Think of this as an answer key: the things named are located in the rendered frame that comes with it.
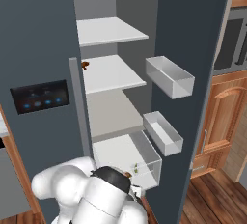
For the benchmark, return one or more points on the brown lumpy food item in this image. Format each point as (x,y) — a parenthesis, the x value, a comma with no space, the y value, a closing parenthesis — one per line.
(85,65)

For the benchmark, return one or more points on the pale grey fridge shelf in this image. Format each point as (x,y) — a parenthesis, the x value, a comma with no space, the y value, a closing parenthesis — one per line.
(112,115)

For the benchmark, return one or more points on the dark grey open fridge door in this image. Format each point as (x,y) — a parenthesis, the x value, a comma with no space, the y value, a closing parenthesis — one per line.
(189,25)

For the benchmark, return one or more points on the grey built-in oven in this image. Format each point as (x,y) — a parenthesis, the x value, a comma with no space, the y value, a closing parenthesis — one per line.
(230,41)

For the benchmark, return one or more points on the dark grey fridge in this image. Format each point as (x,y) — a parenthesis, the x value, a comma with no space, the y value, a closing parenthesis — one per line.
(135,15)

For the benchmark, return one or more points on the small yellow-green food piece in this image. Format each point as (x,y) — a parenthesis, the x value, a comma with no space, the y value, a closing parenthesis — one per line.
(136,169)

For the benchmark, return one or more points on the clear white fridge drawer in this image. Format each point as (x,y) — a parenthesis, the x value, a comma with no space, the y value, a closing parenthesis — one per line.
(119,154)

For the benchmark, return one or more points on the dark grey fridge door with screen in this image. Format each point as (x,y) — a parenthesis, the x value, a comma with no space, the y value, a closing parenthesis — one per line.
(35,41)

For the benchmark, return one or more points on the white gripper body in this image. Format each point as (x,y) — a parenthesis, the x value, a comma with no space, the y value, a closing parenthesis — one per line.
(136,191)

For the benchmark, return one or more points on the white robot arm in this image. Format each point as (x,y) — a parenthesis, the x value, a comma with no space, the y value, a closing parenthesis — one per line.
(80,189)

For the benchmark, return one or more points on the grey dishwasher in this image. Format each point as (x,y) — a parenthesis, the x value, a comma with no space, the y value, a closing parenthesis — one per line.
(11,182)

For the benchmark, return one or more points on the clear fridge door bin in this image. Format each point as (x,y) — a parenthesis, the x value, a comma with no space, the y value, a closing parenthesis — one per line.
(170,144)
(180,86)

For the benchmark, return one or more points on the white fridge shelf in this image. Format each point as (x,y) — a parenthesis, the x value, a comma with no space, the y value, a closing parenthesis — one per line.
(111,73)
(107,30)

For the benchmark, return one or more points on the small brown round item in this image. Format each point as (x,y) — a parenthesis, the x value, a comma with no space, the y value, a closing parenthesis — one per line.
(128,174)

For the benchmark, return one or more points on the wooden cupboard side panel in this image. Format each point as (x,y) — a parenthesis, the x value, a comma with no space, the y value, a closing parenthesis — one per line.
(19,157)

